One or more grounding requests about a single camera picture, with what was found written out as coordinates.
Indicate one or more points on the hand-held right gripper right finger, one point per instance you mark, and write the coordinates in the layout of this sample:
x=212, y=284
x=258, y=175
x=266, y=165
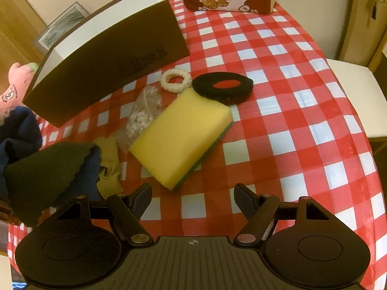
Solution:
x=245, y=201

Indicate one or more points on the red checkered tablecloth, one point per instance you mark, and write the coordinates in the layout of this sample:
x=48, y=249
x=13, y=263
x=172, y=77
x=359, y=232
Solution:
x=302, y=127

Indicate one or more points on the yellow sponge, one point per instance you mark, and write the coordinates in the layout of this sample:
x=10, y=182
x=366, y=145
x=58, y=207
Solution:
x=178, y=139

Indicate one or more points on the cream scrunchie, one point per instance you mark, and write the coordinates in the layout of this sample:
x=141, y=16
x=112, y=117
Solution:
x=185, y=83

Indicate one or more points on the framed picture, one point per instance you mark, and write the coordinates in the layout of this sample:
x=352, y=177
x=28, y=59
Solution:
x=63, y=24

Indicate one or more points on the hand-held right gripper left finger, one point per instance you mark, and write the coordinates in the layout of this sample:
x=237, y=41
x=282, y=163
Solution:
x=140, y=201

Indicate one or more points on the tan cloth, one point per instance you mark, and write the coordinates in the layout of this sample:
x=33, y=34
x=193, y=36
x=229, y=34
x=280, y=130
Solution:
x=108, y=163

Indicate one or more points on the white wooden chair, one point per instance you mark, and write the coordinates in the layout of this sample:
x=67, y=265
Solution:
x=362, y=96

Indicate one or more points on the bag of cotton swabs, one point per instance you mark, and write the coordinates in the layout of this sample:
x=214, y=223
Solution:
x=139, y=120

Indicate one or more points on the wooden door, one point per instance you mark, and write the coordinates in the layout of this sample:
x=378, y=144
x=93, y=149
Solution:
x=356, y=12

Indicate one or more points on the brown cardboard box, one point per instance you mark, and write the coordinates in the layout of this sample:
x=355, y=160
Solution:
x=105, y=66

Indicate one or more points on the dark scalloped-edge cloth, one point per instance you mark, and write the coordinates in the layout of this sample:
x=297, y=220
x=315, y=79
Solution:
x=39, y=181

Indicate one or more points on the dark blue cloth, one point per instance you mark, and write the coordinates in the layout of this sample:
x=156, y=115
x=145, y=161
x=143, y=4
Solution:
x=18, y=127

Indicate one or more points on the pink plush toy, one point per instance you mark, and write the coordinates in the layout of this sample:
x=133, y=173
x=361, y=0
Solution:
x=15, y=78

